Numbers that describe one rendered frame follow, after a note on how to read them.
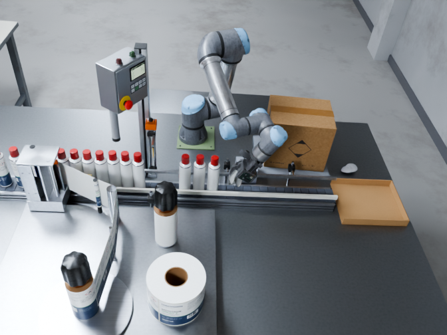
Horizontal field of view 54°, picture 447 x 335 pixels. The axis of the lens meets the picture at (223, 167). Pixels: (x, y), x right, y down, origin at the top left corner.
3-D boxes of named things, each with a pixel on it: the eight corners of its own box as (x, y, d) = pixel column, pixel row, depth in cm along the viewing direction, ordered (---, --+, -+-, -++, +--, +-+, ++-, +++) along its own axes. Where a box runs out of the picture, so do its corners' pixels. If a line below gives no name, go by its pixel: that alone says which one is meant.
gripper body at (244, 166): (234, 178, 185) (251, 160, 178) (233, 164, 191) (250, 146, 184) (249, 185, 188) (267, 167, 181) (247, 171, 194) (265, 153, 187)
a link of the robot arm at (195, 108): (177, 117, 230) (177, 95, 221) (201, 111, 234) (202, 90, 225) (185, 130, 222) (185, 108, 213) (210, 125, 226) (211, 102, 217)
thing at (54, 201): (29, 211, 182) (14, 165, 165) (38, 188, 192) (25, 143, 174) (64, 212, 183) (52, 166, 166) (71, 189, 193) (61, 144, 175)
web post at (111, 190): (108, 224, 181) (104, 192, 168) (110, 215, 184) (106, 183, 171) (120, 224, 181) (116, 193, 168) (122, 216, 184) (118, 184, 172)
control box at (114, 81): (100, 106, 172) (94, 62, 159) (130, 88, 183) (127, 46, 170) (120, 115, 168) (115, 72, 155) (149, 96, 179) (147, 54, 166)
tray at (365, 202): (342, 224, 197) (344, 218, 194) (330, 183, 216) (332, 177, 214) (406, 226, 199) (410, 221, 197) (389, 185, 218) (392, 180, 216)
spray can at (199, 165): (192, 194, 197) (193, 160, 183) (192, 186, 201) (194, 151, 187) (203, 195, 197) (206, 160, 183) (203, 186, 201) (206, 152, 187)
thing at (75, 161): (73, 189, 193) (65, 154, 179) (76, 181, 197) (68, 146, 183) (85, 190, 194) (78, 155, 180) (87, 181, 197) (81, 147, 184)
